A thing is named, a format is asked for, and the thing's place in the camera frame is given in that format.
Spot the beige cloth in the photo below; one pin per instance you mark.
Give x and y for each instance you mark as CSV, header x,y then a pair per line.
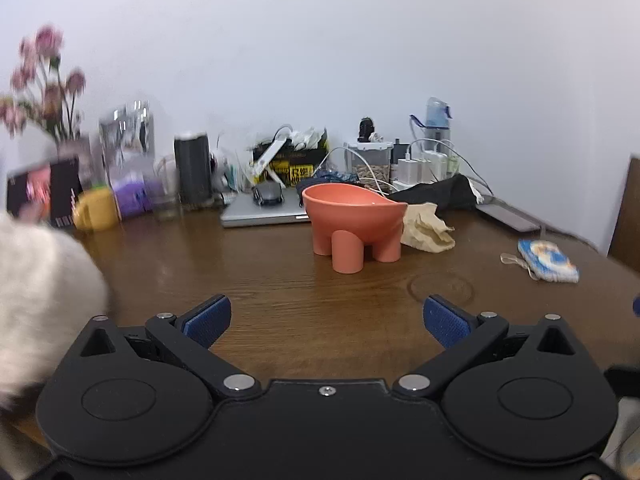
x,y
425,232

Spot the yellow mug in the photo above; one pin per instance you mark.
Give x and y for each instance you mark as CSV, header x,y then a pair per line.
x,y
97,210

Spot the black power adapter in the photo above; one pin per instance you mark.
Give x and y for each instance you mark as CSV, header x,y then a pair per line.
x,y
399,150

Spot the white folding stand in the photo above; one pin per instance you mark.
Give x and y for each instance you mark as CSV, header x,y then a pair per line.
x,y
267,157

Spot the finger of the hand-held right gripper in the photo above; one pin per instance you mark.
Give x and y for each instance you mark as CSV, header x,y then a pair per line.
x,y
636,306

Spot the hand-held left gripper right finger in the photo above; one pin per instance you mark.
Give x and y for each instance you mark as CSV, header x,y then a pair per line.
x,y
447,322

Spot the clear drinking glass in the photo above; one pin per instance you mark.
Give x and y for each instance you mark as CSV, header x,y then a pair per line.
x,y
166,195

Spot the dark blue pouch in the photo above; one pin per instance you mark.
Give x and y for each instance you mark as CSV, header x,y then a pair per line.
x,y
267,193

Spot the silver photo frame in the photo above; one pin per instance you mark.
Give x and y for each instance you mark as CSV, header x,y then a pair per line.
x,y
125,130

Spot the black cloth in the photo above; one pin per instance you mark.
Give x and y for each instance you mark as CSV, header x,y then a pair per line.
x,y
440,192

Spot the white charger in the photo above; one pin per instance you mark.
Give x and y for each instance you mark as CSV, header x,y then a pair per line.
x,y
410,171
434,166

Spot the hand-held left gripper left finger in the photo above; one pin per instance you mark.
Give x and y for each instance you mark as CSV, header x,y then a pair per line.
x,y
207,320

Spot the black and yellow box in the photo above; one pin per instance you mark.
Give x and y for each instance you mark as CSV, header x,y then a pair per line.
x,y
295,162

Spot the black cylinder speaker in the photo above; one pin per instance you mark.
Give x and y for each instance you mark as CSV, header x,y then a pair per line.
x,y
192,170

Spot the dark flat phone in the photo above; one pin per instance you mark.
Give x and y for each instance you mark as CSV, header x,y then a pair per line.
x,y
510,217

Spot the clear container of pellets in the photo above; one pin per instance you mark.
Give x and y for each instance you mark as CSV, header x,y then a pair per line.
x,y
370,165

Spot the pink flower bouquet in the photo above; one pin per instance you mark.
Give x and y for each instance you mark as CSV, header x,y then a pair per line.
x,y
47,85

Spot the purple box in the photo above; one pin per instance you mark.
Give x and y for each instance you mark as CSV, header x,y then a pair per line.
x,y
131,195

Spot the blue water bottle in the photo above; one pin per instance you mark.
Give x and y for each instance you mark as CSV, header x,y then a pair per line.
x,y
437,120

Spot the black pink box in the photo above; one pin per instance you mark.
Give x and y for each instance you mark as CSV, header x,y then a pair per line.
x,y
55,190

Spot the small black figurine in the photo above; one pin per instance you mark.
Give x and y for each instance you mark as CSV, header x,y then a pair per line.
x,y
365,130

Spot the silver laptop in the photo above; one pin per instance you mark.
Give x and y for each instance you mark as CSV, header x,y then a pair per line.
x,y
260,212

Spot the orange footed bowl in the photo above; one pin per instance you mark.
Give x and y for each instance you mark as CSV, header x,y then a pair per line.
x,y
350,220

